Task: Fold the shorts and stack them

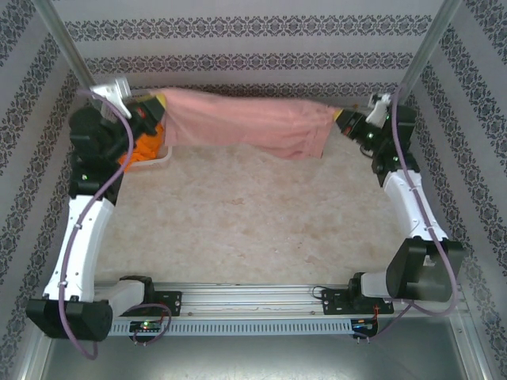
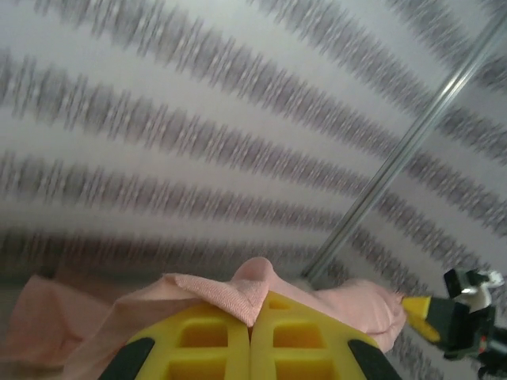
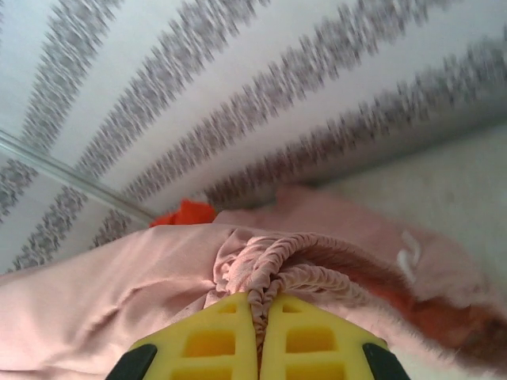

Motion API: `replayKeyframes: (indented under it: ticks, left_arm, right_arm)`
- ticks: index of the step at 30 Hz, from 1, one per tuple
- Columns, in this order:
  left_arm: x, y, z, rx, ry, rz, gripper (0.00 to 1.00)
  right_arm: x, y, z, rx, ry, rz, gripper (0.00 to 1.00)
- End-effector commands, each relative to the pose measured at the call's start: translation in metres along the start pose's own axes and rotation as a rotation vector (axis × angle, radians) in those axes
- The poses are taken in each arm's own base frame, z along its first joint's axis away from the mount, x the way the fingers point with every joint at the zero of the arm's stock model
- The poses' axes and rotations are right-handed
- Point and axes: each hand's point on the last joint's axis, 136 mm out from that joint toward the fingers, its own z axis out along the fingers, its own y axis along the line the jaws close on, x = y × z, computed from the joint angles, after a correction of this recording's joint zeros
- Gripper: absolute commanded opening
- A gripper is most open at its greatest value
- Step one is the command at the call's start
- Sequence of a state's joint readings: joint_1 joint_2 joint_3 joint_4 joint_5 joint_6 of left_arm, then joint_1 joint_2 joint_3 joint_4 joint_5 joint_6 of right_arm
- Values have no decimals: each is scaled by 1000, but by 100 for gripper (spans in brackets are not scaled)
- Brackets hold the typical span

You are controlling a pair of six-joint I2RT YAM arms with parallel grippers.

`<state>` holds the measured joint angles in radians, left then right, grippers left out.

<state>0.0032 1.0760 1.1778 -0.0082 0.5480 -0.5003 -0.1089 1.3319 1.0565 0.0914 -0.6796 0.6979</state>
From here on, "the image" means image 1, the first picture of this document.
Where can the orange shorts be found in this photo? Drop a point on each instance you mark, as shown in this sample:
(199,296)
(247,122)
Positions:
(144,148)

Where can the pink shorts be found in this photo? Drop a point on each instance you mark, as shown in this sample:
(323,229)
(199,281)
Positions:
(245,118)

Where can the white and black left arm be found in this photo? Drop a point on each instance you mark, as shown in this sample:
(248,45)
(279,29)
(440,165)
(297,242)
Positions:
(85,245)

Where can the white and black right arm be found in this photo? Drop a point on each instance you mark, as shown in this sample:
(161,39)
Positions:
(412,206)

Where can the white plastic mesh basket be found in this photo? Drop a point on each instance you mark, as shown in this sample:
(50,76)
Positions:
(160,160)

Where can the small circuit board green light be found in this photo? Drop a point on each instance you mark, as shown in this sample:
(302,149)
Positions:
(146,326)

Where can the grey sheet metal panel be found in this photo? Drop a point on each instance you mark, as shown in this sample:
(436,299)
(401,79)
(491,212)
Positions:
(253,356)

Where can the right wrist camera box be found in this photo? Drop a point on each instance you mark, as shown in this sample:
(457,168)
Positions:
(378,107)

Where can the aluminium rear rail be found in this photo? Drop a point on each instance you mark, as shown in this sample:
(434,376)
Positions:
(277,85)

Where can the aluminium frame post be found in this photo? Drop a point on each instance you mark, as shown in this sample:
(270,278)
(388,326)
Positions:
(63,39)
(429,39)

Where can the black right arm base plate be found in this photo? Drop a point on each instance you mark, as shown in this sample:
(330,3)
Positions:
(336,302)

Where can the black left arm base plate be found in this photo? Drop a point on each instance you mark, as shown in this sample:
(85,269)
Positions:
(168,302)

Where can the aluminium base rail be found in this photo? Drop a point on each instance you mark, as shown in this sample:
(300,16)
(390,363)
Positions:
(245,297)

